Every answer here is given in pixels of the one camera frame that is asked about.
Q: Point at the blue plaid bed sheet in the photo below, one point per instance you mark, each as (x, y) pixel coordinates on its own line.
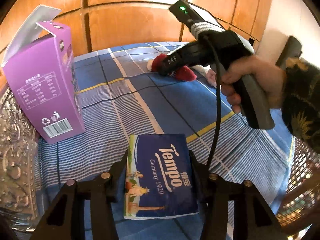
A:
(119, 97)

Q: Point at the purple cardboard box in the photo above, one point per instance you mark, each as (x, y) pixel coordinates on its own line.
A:
(39, 66)

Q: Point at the silver ornate tissue box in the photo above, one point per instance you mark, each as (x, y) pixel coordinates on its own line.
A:
(18, 152)

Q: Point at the small red white doll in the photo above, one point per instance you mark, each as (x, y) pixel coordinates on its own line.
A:
(184, 73)

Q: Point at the camouflage sleeve forearm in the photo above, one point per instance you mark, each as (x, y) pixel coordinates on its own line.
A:
(300, 109)

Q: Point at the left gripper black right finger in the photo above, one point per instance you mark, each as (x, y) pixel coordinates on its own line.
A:
(253, 218)

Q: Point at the blue Tempo tissue pack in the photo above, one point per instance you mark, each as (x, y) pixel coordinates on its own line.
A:
(158, 182)

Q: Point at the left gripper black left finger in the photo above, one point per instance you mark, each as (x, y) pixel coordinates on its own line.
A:
(65, 217)

